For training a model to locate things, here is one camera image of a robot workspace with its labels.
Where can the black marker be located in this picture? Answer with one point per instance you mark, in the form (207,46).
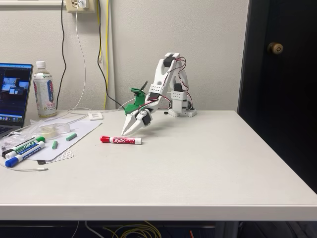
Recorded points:
(5,153)

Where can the clear plastic bags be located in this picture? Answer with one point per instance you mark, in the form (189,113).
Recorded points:
(17,136)

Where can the green camera mount with camera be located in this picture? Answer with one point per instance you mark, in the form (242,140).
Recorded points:
(137,101)

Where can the green cylindrical eraser piece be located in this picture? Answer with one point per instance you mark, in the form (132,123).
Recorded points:
(70,136)
(54,144)

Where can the white paper sheet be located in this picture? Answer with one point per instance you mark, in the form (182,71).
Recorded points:
(81,131)

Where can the dark door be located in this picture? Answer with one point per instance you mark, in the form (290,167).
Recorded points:
(284,99)

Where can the beige wall outlet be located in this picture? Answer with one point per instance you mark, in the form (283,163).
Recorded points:
(80,6)

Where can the grey table leg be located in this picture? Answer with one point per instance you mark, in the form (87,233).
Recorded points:
(226,230)

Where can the green Expo marker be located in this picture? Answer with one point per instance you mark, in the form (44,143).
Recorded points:
(24,146)

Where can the black card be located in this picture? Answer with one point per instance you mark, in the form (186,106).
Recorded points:
(41,162)

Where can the clear tea bottle white cap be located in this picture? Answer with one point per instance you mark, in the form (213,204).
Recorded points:
(44,94)

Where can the small white box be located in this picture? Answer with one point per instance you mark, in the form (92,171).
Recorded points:
(95,115)

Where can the brass door knob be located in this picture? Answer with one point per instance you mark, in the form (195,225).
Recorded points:
(275,48)

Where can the blue marker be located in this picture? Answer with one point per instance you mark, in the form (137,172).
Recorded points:
(22,156)

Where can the red Expo marker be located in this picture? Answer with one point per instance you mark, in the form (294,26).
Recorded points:
(121,140)

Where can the silver laptop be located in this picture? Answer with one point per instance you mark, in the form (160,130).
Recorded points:
(12,94)

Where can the white charger plug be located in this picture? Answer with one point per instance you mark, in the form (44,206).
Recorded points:
(81,3)

